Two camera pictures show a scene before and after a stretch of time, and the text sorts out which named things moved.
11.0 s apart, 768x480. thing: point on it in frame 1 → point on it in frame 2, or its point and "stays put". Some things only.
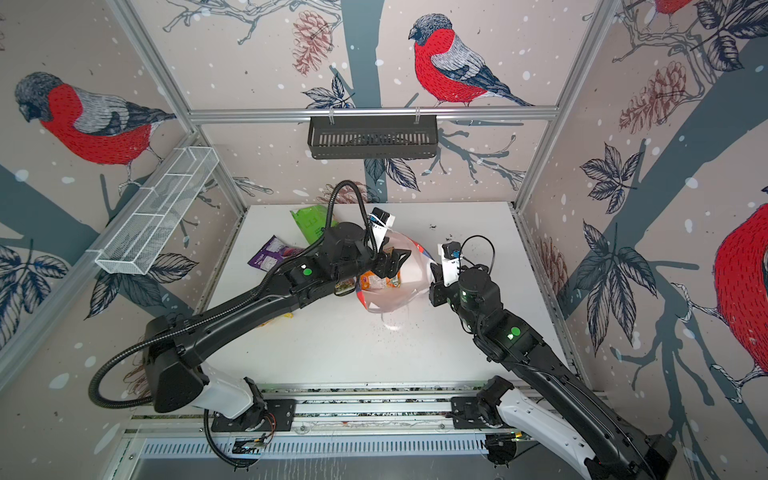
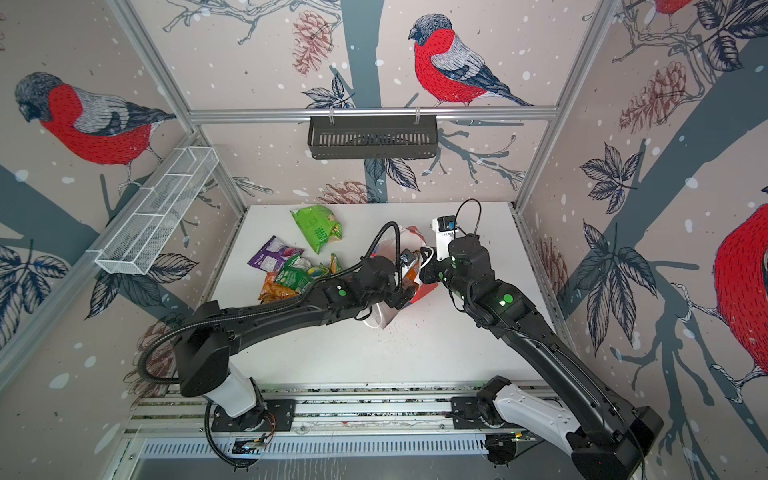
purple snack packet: x=274 y=251 stays put
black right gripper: x=438 y=296 → x=429 y=275
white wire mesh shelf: x=138 y=244 stays put
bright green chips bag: x=312 y=221 stays put
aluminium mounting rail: x=377 y=410 stays put
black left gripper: x=392 y=267 → x=401 y=296
